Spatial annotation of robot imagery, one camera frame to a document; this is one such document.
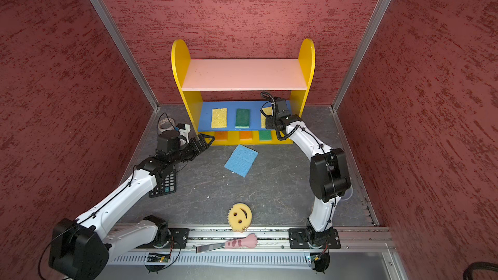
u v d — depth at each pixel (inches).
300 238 29.2
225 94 46.6
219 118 37.3
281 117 27.8
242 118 37.3
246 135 41.4
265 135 40.7
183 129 29.0
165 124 44.4
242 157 38.1
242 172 36.3
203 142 27.8
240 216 30.5
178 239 29.1
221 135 39.0
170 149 24.0
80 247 15.1
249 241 28.4
